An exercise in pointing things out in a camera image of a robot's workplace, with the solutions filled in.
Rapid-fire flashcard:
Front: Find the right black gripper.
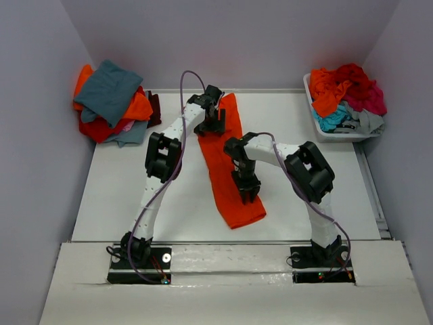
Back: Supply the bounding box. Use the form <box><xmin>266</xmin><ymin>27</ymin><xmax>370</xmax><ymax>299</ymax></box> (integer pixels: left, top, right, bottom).
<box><xmin>231</xmin><ymin>159</ymin><xmax>262</xmax><ymax>202</ymax></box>

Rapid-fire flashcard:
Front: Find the orange t shirt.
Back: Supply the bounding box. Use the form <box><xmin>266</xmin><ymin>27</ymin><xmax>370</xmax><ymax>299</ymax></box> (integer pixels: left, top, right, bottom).
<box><xmin>72</xmin><ymin>64</ymin><xmax>152</xmax><ymax>121</ymax></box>
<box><xmin>198</xmin><ymin>93</ymin><xmax>266</xmax><ymax>229</ymax></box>

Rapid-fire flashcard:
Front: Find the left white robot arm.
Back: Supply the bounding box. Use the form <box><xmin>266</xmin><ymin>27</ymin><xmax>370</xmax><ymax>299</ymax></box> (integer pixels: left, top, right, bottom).
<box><xmin>120</xmin><ymin>85</ymin><xmax>225</xmax><ymax>269</ymax></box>

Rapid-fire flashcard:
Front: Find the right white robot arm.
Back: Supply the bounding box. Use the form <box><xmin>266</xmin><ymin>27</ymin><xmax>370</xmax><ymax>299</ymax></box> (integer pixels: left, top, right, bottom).
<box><xmin>223</xmin><ymin>132</ymin><xmax>342</xmax><ymax>266</ymax></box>

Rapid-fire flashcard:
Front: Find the dark maroon t shirt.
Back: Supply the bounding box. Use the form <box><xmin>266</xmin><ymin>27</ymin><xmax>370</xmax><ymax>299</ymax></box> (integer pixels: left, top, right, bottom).
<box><xmin>145</xmin><ymin>91</ymin><xmax>162</xmax><ymax>129</ymax></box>

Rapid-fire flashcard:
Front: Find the orange folded t shirt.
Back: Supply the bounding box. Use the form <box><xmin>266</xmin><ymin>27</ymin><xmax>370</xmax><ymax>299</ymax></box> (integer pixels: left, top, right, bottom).
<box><xmin>72</xmin><ymin>64</ymin><xmax>152</xmax><ymax>121</ymax></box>

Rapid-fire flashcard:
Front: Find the grey-blue bottom t shirt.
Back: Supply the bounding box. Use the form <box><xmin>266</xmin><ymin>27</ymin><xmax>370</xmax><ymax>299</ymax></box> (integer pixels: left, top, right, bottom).
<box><xmin>104</xmin><ymin>121</ymin><xmax>148</xmax><ymax>148</ymax></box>

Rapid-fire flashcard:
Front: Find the white laundry basket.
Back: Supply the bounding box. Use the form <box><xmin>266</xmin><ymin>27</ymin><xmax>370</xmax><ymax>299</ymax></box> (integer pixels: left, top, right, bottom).
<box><xmin>303</xmin><ymin>73</ymin><xmax>380</xmax><ymax>143</ymax></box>

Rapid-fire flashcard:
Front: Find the pink folded t shirt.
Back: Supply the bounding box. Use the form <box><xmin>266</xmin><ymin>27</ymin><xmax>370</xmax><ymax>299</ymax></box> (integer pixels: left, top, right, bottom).
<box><xmin>122</xmin><ymin>121</ymin><xmax>135</xmax><ymax>132</ymax></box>

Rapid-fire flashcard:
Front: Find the cyan crumpled t shirt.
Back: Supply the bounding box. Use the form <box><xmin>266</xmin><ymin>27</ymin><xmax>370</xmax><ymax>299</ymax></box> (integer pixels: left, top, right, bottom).
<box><xmin>313</xmin><ymin>104</ymin><xmax>350</xmax><ymax>133</ymax></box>

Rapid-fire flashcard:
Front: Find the teal folded t shirt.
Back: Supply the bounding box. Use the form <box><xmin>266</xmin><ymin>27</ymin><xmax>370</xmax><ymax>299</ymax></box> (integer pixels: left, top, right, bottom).
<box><xmin>74</xmin><ymin>60</ymin><xmax>143</xmax><ymax>129</ymax></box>

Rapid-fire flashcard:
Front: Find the red folded t shirt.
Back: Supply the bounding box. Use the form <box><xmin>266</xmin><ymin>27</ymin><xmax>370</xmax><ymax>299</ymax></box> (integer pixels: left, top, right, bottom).
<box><xmin>78</xmin><ymin>118</ymin><xmax>132</xmax><ymax>144</ymax></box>

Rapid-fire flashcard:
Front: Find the grey crumpled t shirt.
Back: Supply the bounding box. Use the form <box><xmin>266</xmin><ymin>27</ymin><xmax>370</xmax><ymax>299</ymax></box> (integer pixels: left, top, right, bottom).
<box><xmin>338</xmin><ymin>101</ymin><xmax>385</xmax><ymax>135</ymax></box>

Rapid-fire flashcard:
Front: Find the red crumpled t shirt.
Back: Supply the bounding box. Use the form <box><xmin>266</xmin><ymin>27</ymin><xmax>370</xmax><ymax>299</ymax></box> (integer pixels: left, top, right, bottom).
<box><xmin>335</xmin><ymin>63</ymin><xmax>373</xmax><ymax>100</ymax></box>

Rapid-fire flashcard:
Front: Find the magenta crumpled t shirt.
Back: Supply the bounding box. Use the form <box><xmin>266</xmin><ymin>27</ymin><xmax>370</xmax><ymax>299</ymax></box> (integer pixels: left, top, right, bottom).
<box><xmin>343</xmin><ymin>83</ymin><xmax>388</xmax><ymax>116</ymax></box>

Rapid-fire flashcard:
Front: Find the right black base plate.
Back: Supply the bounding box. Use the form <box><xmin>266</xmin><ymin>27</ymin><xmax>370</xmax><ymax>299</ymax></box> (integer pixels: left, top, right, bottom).
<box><xmin>286</xmin><ymin>246</ymin><xmax>356</xmax><ymax>284</ymax></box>

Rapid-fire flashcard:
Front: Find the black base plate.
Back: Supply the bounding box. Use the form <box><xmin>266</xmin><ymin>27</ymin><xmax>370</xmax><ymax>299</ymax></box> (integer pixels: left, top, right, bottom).
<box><xmin>286</xmin><ymin>246</ymin><xmax>356</xmax><ymax>284</ymax></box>
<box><xmin>106</xmin><ymin>245</ymin><xmax>172</xmax><ymax>285</ymax></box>

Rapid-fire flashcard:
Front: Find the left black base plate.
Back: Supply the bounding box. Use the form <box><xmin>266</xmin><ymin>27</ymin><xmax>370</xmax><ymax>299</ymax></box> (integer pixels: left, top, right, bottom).
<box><xmin>106</xmin><ymin>245</ymin><xmax>172</xmax><ymax>285</ymax></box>

